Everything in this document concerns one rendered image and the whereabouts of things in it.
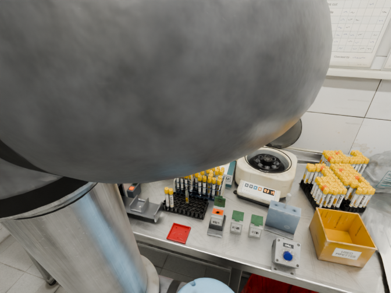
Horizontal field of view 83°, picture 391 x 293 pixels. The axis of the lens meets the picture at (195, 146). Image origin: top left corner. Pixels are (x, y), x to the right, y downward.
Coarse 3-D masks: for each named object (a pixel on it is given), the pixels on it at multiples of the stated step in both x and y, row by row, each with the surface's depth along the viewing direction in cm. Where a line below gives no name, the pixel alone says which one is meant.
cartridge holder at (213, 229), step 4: (224, 216) 80; (224, 220) 79; (212, 224) 77; (224, 224) 80; (208, 228) 78; (212, 228) 78; (216, 228) 78; (220, 228) 77; (208, 232) 77; (212, 232) 77; (216, 232) 77; (220, 232) 77; (216, 236) 77; (220, 236) 76
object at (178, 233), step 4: (172, 224) 81; (176, 224) 81; (180, 224) 81; (172, 228) 80; (176, 228) 80; (180, 228) 80; (184, 228) 80; (188, 228) 80; (172, 232) 79; (176, 232) 79; (180, 232) 79; (184, 232) 79; (188, 232) 78; (168, 236) 77; (172, 236) 77; (176, 236) 77; (180, 236) 77; (184, 236) 77; (172, 240) 76; (176, 240) 75; (180, 240) 76; (184, 240) 75
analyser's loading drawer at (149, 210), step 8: (128, 200) 87; (136, 200) 84; (144, 200) 85; (128, 208) 83; (136, 208) 83; (144, 208) 82; (152, 208) 83; (160, 208) 82; (144, 216) 80; (152, 216) 80
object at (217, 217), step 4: (216, 208) 78; (220, 208) 78; (224, 208) 78; (212, 212) 77; (216, 212) 77; (220, 212) 77; (224, 212) 79; (212, 216) 76; (216, 216) 76; (220, 216) 76; (212, 220) 77; (216, 220) 76; (220, 220) 76; (216, 224) 77; (220, 224) 77
